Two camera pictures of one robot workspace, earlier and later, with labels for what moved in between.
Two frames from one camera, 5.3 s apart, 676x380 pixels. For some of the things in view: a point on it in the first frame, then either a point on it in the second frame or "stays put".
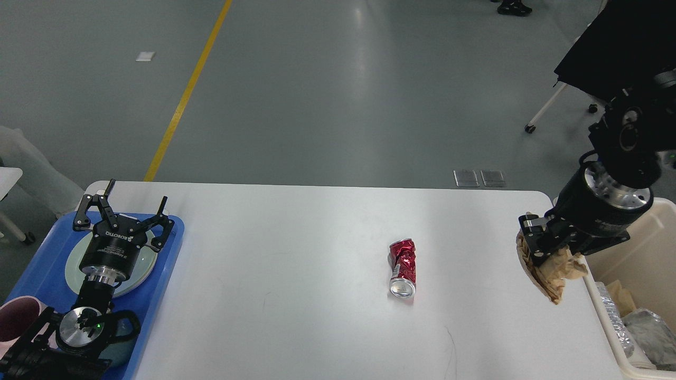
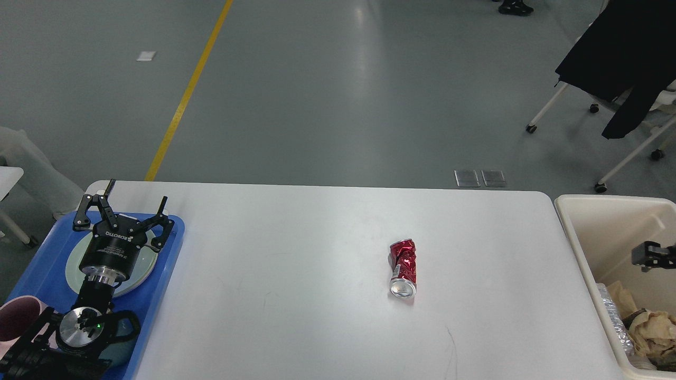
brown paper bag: x=622 y=298 stays put
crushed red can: x=402 y=259 stays put
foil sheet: x=616 y=319 stays put
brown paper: x=565 y=264 to x=656 y=331
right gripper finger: x=545 y=235 to x=649 y=254
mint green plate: x=145 y=269 stays put
